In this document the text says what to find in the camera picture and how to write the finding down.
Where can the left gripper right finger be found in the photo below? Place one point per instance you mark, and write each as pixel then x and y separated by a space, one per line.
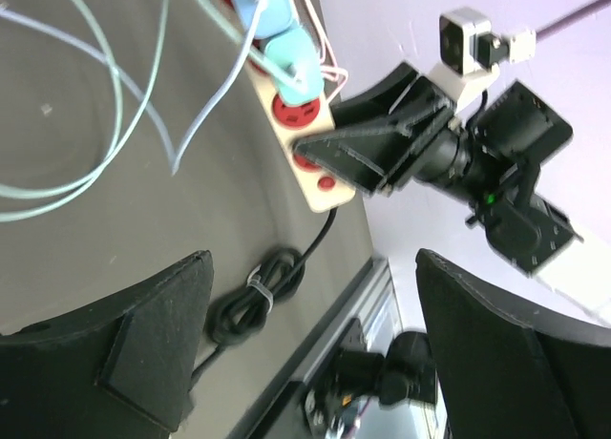
pixel 508 367

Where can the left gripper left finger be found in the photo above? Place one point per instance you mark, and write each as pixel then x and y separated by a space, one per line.
pixel 119 367

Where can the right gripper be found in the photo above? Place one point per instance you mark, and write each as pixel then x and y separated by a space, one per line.
pixel 496 154

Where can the beige wooden power strip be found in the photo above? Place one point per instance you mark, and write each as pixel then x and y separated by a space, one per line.
pixel 289 82

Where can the light teal charger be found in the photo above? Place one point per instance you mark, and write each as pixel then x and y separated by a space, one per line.
pixel 295 53

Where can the blue charger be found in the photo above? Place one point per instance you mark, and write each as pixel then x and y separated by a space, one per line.
pixel 273 16

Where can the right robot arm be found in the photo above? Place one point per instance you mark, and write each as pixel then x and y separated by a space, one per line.
pixel 541 242

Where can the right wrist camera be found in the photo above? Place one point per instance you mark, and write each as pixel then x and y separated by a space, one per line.
pixel 468 43

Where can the aluminium front rail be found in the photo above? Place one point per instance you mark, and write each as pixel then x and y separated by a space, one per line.
pixel 296 403

